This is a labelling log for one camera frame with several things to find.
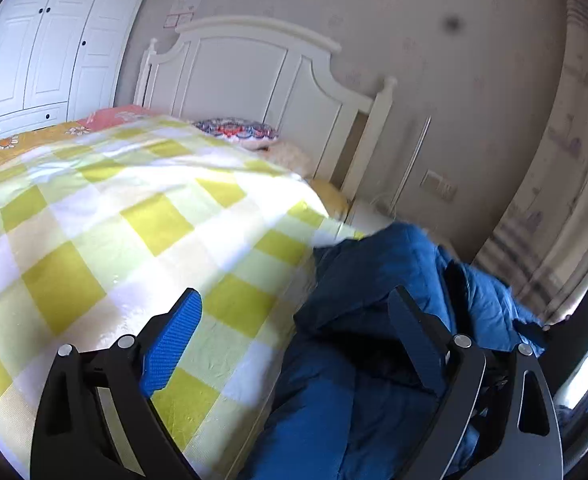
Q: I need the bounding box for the wall socket panel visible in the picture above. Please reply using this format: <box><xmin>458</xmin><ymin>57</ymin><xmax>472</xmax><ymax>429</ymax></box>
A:
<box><xmin>421</xmin><ymin>169</ymin><xmax>458</xmax><ymax>199</ymax></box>

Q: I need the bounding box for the blue padded jacket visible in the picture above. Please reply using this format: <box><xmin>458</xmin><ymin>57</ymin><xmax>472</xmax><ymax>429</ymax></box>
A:
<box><xmin>236</xmin><ymin>222</ymin><xmax>547</xmax><ymax>480</ymax></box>

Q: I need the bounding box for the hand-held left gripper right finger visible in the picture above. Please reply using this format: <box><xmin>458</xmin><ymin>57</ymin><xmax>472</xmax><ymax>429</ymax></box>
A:
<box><xmin>388</xmin><ymin>286</ymin><xmax>564</xmax><ymax>480</ymax></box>

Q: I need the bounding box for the white wardrobe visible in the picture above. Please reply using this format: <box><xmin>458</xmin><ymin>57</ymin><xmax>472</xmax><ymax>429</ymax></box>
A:
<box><xmin>0</xmin><ymin>0</ymin><xmax>163</xmax><ymax>147</ymax></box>

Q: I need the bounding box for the orange floral bed sheet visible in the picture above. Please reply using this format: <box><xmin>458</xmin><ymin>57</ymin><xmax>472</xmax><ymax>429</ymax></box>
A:
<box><xmin>0</xmin><ymin>104</ymin><xmax>165</xmax><ymax>177</ymax></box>

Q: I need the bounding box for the pale patterned curtain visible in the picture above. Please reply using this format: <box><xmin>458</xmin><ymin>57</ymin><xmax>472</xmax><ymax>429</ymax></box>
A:
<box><xmin>474</xmin><ymin>0</ymin><xmax>588</xmax><ymax>322</ymax></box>

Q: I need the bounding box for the wall paper notice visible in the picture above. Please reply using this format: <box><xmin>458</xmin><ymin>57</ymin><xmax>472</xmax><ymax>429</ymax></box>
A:
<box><xmin>164</xmin><ymin>0</ymin><xmax>206</xmax><ymax>29</ymax></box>

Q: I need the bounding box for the beige plush toy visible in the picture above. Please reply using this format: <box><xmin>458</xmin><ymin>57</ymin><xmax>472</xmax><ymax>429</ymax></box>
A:
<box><xmin>264</xmin><ymin>141</ymin><xmax>313</xmax><ymax>179</ymax></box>

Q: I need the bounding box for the colourful patterned pillow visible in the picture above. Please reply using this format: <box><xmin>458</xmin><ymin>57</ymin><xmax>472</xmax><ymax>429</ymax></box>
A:
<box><xmin>191</xmin><ymin>118</ymin><xmax>283</xmax><ymax>150</ymax></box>

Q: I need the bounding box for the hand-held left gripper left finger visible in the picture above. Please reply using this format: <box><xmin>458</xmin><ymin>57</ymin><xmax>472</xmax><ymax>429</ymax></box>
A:
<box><xmin>30</xmin><ymin>288</ymin><xmax>204</xmax><ymax>480</ymax></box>

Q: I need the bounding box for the white wooden headboard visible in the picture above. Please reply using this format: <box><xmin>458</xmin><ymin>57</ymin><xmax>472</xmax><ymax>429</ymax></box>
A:
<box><xmin>134</xmin><ymin>16</ymin><xmax>398</xmax><ymax>197</ymax></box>

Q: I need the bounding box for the yellow white checked blanket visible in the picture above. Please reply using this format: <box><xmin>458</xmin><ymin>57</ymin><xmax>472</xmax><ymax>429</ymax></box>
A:
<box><xmin>0</xmin><ymin>114</ymin><xmax>367</xmax><ymax>480</ymax></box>

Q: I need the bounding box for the white wall conduit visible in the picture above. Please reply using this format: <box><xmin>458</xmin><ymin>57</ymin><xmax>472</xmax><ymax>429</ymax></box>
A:
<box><xmin>393</xmin><ymin>117</ymin><xmax>433</xmax><ymax>211</ymax></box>

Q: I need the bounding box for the white nightstand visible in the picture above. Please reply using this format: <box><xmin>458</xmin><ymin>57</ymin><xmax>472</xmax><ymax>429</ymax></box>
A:
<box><xmin>346</xmin><ymin>200</ymin><xmax>401</xmax><ymax>234</ymax></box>

